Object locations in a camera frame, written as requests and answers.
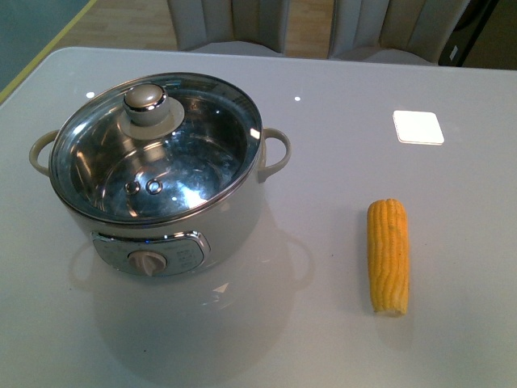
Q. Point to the beige chair right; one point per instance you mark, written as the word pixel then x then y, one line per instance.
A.
pixel 406 32

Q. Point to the beige chair left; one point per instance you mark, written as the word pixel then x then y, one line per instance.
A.
pixel 248 28

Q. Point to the white electric cooking pot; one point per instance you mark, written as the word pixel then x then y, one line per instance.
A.
pixel 188 244

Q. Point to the beige chair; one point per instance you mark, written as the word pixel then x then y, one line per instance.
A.
pixel 248 28
pixel 406 32

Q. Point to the glass pot lid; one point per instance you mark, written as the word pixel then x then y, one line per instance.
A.
pixel 155 149

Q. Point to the yellow corn cob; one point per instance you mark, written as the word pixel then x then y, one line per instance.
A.
pixel 388 252

